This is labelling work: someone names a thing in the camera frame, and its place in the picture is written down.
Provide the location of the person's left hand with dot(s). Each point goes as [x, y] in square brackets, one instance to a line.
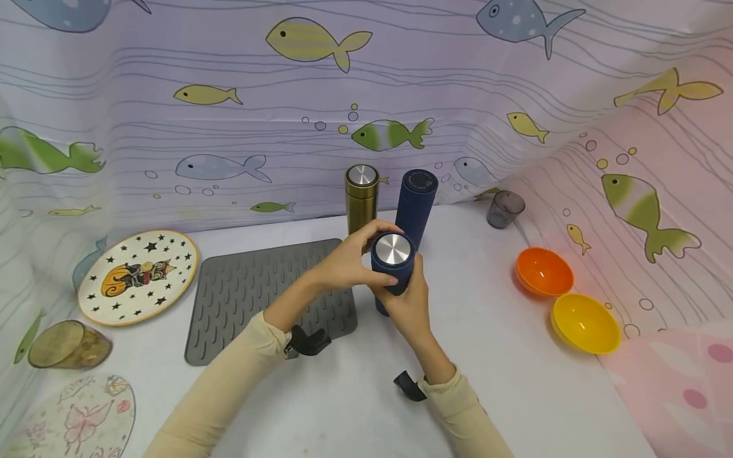
[338, 267]

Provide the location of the star and cat print plate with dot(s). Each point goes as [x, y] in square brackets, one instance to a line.
[137, 277]

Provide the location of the person's right hand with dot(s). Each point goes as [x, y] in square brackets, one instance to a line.
[409, 312]

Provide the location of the person's right fingers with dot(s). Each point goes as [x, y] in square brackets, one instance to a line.
[381, 299]

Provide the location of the gold thermos bottle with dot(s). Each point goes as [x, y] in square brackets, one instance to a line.
[361, 203]

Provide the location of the grey silicone mat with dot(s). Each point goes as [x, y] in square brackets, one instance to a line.
[240, 299]

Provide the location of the person's right forearm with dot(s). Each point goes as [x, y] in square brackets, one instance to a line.
[458, 407]

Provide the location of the brown translucent cup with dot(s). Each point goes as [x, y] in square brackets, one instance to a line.
[69, 346]

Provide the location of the tall blue thermos bottle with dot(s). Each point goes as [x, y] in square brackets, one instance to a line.
[415, 203]

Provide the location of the butterfly print plate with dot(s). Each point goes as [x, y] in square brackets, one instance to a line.
[74, 420]

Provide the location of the grey transparent cup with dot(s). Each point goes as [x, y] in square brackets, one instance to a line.
[504, 210]

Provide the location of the orange bowl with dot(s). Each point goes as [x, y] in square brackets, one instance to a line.
[544, 272]

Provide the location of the yellow bowl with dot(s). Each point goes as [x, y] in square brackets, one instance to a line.
[585, 323]

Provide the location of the person's left index finger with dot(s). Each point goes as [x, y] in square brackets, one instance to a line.
[381, 226]

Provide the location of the blue thermos bottle silver cap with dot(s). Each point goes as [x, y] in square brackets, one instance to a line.
[394, 264]

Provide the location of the person's left thumb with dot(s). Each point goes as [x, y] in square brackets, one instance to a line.
[362, 270]

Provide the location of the person's right thumb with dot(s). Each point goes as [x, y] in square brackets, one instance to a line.
[422, 277]

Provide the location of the person's left forearm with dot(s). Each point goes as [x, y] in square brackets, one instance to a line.
[229, 381]

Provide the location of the black wrist band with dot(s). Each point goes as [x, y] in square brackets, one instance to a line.
[409, 386]
[306, 342]

